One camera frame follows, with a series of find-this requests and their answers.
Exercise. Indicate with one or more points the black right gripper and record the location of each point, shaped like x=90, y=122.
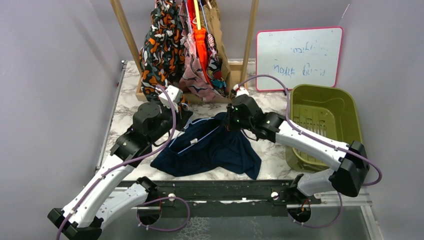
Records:
x=230, y=123

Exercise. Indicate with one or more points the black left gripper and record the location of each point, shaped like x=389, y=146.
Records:
x=182, y=117

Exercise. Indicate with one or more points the navy blue shorts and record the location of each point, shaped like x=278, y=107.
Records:
x=230, y=150

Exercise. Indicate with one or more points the light blue wire hanger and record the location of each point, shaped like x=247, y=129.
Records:
x=197, y=134

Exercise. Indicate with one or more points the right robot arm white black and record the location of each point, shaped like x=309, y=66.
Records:
x=347, y=166

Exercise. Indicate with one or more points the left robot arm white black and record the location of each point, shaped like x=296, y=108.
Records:
x=87, y=215

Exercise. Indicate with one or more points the colourful patterned shorts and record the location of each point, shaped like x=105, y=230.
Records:
x=214, y=67

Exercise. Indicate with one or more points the tan khaki shorts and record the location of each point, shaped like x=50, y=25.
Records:
x=210, y=18

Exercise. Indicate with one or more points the pink patterned garment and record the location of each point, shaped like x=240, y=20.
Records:
x=193, y=79

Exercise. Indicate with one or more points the wooden clothes rack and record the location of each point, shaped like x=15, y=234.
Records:
x=238, y=70

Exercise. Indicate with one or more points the camouflage orange black garment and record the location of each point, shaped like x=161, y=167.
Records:
x=162, y=56

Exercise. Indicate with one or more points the pink framed whiteboard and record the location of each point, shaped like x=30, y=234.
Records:
x=298, y=56

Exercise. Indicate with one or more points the olive green plastic basket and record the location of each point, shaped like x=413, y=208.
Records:
x=327, y=111

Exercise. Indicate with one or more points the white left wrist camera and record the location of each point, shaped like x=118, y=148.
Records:
x=174, y=93

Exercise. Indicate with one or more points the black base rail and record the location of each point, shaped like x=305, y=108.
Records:
x=227, y=198

